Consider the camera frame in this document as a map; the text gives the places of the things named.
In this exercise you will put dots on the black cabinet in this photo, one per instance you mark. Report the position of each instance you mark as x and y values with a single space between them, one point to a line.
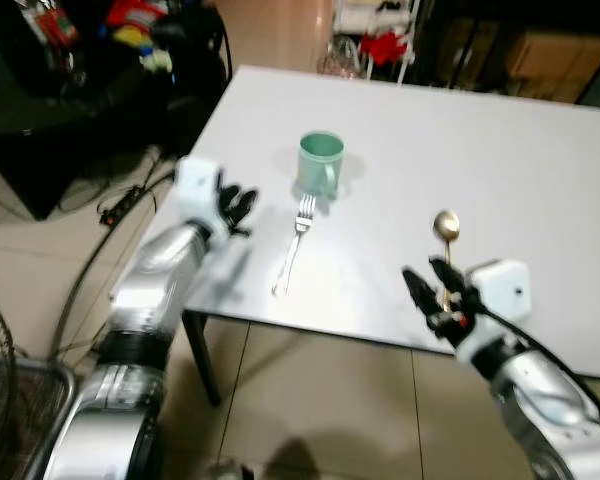
50 130

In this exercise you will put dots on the silver fork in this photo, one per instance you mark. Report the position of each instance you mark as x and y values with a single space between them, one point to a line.
292 250

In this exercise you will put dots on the green mug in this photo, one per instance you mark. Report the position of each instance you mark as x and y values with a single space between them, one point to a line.
320 165

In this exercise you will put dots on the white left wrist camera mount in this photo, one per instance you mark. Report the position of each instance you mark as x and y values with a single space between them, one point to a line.
197 188

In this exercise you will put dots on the yellow and white toy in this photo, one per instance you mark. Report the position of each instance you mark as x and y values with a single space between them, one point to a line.
156 55

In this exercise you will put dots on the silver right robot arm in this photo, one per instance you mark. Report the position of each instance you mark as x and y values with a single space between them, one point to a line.
540 400

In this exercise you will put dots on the red cloth item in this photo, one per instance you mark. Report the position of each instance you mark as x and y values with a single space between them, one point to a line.
385 47

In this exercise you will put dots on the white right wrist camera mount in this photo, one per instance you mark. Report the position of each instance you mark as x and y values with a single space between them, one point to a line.
500 288

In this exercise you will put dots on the black power strip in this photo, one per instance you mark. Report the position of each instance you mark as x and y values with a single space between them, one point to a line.
122 204

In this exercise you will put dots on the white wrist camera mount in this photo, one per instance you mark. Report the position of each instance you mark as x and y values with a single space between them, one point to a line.
197 188
500 288

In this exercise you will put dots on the gold spoon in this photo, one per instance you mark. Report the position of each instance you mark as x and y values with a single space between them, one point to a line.
446 226

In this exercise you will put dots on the red printed packet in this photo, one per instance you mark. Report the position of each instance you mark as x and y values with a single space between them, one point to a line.
58 22

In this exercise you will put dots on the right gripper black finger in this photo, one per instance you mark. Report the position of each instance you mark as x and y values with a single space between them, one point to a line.
446 278
417 290

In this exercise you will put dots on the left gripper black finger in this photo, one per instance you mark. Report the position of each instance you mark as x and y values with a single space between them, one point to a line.
240 222
244 198

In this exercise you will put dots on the red toy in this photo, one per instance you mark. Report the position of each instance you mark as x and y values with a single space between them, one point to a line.
135 12

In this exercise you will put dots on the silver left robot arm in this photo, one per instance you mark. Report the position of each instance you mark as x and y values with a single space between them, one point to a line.
158 275

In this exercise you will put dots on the brown cardboard box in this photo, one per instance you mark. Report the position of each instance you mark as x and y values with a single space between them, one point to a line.
555 62

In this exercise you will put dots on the black table leg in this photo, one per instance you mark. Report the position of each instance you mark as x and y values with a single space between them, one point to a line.
202 360

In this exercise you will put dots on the black floor fan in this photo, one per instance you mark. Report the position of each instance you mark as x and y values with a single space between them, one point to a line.
0 400

